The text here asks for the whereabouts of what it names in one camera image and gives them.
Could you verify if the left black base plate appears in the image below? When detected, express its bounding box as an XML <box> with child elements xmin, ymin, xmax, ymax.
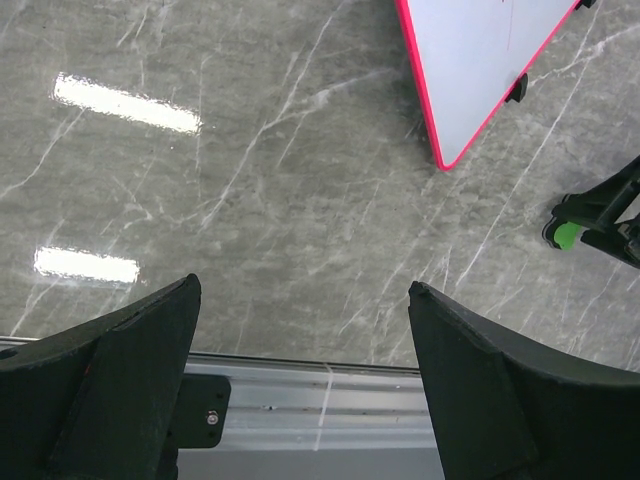
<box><xmin>167</xmin><ymin>374</ymin><xmax>231</xmax><ymax>449</ymax></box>

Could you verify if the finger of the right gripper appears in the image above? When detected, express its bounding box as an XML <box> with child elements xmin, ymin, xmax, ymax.
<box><xmin>581</xmin><ymin>219</ymin><xmax>639</xmax><ymax>269</ymax></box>
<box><xmin>551</xmin><ymin>157</ymin><xmax>639</xmax><ymax>230</ymax></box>

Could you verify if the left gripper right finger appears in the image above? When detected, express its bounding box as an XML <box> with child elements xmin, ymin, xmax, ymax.
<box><xmin>408</xmin><ymin>282</ymin><xmax>639</xmax><ymax>479</ymax></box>

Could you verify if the pink framed whiteboard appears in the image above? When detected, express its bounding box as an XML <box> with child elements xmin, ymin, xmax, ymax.
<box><xmin>395</xmin><ymin>0</ymin><xmax>578</xmax><ymax>171</ymax></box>

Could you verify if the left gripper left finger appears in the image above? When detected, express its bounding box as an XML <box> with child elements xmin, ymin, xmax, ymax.
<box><xmin>1</xmin><ymin>274</ymin><xmax>201</xmax><ymax>479</ymax></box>

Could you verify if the aluminium front rail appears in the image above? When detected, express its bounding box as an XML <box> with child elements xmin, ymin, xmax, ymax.
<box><xmin>186</xmin><ymin>353</ymin><xmax>436</xmax><ymax>451</ymax></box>

